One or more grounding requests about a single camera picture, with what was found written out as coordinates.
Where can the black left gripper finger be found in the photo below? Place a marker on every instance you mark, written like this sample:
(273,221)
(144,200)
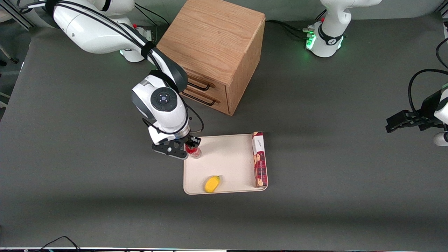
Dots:
(402,116)
(397,126)

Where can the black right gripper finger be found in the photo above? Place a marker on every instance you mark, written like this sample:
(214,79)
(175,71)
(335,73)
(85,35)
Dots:
(196,141)
(187,144)

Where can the red coke bottle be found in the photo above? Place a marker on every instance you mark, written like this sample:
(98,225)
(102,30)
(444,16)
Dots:
(196,153)

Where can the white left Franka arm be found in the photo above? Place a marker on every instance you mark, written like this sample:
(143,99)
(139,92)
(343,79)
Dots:
(332,21)

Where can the beige plastic tray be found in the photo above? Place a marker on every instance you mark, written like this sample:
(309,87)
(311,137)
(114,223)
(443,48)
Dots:
(227,161)

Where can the wooden drawer front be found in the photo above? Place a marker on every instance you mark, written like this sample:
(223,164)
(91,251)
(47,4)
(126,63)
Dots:
(221,105)
(220,90)

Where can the yellow toy lemon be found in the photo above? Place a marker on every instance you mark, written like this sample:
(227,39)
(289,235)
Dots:
(212,184)

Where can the red cookie box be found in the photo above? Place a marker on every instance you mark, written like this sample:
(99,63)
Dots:
(259,161)

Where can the wooden drawer cabinet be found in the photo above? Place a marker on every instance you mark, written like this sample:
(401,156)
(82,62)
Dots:
(213,38)

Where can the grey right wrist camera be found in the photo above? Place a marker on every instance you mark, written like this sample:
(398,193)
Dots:
(159,135)

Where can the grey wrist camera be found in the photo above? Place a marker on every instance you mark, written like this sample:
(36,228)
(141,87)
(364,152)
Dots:
(441,139)
(159,135)

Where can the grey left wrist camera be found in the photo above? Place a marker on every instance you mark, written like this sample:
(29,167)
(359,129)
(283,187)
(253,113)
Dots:
(441,139)

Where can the aluminium frame bar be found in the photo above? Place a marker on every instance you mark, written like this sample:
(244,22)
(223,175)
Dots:
(14,15)

